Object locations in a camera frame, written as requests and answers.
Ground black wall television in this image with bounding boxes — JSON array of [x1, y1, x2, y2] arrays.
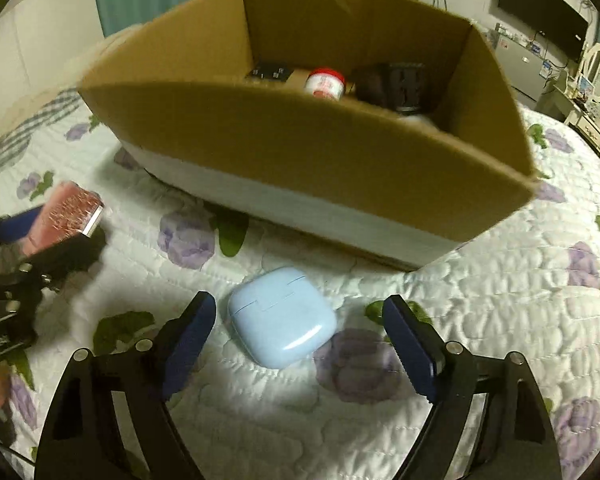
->
[[498, 0, 588, 61]]

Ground light blue earbuds case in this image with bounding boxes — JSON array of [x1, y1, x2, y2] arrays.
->
[[227, 266, 337, 370]]

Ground red capped white bottle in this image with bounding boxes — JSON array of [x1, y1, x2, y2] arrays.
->
[[303, 68, 346, 101]]

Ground silver mini fridge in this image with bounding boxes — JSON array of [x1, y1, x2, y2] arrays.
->
[[493, 34, 545, 108]]

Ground brown cardboard box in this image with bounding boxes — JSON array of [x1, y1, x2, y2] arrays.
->
[[79, 0, 536, 269]]

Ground white pink carton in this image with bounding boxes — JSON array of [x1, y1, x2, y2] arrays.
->
[[22, 181, 105, 257]]

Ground black box item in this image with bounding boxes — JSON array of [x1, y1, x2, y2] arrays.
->
[[352, 63, 429, 116]]

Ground white hair dryer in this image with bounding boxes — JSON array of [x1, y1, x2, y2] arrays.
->
[[398, 114, 437, 129]]

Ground floral white quilt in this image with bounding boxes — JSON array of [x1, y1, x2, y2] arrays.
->
[[0, 90, 600, 479]]

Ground black remote control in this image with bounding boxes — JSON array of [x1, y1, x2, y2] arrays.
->
[[248, 64, 294, 82]]

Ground white dressing table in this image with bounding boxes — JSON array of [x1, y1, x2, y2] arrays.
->
[[534, 88, 600, 158]]

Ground grey checkered bed sheet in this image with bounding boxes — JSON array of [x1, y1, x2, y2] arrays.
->
[[0, 88, 82, 172]]

